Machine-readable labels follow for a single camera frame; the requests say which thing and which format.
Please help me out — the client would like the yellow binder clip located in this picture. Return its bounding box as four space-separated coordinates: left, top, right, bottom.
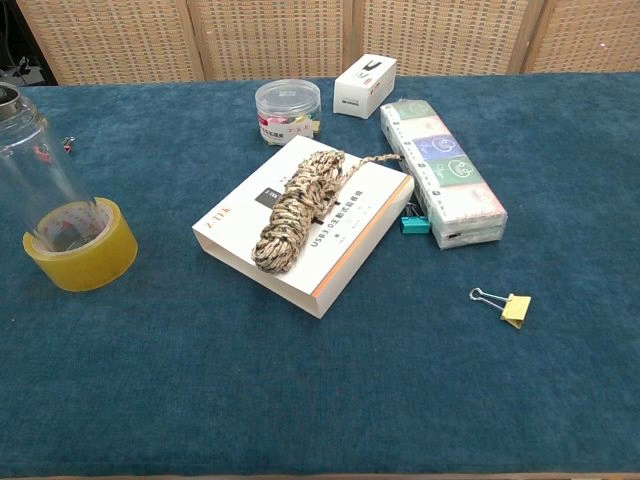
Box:
468 287 533 330

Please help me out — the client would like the long tissue pack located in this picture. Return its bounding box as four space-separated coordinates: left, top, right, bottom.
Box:
378 98 509 251

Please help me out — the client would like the yellow tape roll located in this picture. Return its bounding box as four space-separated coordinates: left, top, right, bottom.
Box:
21 196 140 293

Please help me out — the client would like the flat white product box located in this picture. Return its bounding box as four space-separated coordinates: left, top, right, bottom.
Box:
191 134 416 320

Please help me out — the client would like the teal binder clip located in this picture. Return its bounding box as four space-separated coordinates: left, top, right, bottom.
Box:
399 202 432 236

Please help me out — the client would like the beige braided rope bundle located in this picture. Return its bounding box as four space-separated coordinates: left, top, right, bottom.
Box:
250 149 404 275

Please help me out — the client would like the woven bamboo folding screen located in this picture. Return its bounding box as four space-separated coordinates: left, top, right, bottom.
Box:
14 0 640 87

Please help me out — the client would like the small white carton box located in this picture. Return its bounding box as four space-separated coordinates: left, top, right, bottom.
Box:
332 53 398 121

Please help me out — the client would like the clear jar of clips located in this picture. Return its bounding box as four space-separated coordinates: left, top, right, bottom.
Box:
254 78 323 147

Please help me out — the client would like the blue table cloth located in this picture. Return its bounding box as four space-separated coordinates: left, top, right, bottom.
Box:
0 71 640 477

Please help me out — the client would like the clear glass jar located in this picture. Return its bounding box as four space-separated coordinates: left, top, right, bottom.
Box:
0 82 104 254

